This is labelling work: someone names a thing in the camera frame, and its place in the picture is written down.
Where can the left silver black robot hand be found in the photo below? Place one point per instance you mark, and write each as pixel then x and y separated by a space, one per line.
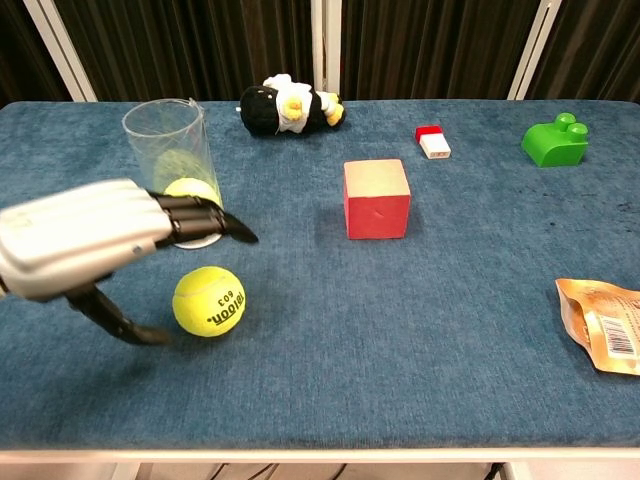
pixel 75 225

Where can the plain yellow tennis ball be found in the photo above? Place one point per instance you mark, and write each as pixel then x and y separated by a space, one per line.
pixel 192 190

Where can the clear plastic cylinder container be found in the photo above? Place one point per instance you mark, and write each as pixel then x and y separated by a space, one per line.
pixel 170 145

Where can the yellow tennis ball black print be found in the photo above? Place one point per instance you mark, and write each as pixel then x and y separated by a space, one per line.
pixel 209 301

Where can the black white plush penguin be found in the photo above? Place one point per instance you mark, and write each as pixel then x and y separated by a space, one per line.
pixel 280 112

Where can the blue table cloth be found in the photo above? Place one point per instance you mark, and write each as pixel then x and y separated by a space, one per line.
pixel 320 350

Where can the red wooden cube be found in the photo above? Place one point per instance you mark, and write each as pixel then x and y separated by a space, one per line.
pixel 377 200

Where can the small red white box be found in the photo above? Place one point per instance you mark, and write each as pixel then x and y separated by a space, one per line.
pixel 433 142

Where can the green plastic building block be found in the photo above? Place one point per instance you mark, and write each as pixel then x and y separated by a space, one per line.
pixel 554 143

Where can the orange snack packet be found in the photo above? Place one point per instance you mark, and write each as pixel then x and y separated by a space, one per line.
pixel 602 325

